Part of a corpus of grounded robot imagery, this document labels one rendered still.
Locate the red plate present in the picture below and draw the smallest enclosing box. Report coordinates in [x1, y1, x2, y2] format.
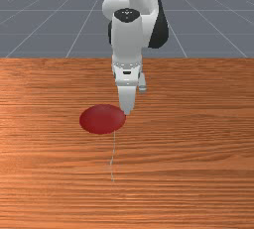
[78, 104, 127, 135]

